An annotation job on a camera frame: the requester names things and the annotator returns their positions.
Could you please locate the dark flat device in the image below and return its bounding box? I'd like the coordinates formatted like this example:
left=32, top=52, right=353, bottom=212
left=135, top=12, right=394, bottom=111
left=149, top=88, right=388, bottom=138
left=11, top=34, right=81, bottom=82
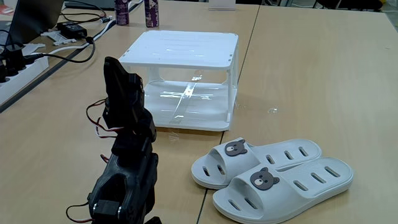
left=64, top=0, right=116, bottom=11

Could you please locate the dark laptop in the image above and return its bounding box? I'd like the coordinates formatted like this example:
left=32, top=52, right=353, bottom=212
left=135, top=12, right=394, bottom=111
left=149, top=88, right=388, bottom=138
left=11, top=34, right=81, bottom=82
left=0, top=0, right=65, bottom=47

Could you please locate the white flat printed part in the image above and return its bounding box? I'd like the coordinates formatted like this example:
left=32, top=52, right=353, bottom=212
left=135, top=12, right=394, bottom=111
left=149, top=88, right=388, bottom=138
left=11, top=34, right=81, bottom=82
left=40, top=30, right=77, bottom=47

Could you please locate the white card stand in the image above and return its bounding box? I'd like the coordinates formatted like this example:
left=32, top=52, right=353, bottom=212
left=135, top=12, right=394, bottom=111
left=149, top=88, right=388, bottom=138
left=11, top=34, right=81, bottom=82
left=208, top=0, right=236, bottom=11

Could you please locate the black power adapter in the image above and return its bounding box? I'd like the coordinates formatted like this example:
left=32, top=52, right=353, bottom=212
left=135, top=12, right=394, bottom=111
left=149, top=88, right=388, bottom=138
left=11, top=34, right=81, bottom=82
left=57, top=21, right=88, bottom=39

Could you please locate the black looped cable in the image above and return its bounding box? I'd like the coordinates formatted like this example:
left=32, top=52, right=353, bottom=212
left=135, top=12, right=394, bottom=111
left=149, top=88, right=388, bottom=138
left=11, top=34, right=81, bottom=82
left=60, top=0, right=108, bottom=25

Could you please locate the white power strip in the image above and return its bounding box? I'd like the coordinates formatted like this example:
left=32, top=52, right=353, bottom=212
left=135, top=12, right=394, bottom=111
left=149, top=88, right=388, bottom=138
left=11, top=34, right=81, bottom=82
left=0, top=55, right=50, bottom=105

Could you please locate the black plug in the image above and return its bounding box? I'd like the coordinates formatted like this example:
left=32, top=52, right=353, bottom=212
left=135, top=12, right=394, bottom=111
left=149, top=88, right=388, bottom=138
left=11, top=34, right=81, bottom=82
left=2, top=43, right=26, bottom=77

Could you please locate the black adapter cable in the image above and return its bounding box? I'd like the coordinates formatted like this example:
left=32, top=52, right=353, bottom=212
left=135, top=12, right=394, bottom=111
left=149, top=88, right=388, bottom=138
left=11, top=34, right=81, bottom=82
left=23, top=36, right=96, bottom=64

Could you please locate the white flat scrap piece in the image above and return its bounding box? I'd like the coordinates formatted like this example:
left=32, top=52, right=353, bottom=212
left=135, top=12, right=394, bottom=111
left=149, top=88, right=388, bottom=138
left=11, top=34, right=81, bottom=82
left=21, top=42, right=46, bottom=57

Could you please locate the purple drink can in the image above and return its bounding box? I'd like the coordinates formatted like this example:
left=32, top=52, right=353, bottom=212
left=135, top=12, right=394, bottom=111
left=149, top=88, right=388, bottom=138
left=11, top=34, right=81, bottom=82
left=144, top=0, right=160, bottom=29
left=114, top=0, right=130, bottom=26

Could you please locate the white open-sided box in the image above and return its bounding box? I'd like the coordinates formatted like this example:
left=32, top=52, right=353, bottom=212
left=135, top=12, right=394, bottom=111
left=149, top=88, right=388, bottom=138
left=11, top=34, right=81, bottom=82
left=118, top=30, right=240, bottom=132

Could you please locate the white bear slipper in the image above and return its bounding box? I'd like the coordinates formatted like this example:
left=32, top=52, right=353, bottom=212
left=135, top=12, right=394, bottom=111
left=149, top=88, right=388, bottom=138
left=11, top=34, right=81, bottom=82
left=213, top=157, right=354, bottom=224
left=191, top=138, right=323, bottom=190

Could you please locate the white cable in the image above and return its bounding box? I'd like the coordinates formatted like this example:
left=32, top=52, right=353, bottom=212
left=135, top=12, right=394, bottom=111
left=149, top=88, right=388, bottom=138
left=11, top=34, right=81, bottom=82
left=46, top=18, right=118, bottom=55

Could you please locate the red booklet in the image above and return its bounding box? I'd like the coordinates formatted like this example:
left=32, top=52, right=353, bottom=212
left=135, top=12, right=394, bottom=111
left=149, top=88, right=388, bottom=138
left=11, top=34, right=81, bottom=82
left=0, top=4, right=15, bottom=16

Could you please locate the black chair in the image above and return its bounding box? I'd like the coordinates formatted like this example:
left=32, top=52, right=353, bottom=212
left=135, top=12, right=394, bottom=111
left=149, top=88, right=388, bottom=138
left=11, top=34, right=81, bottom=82
left=313, top=0, right=383, bottom=12

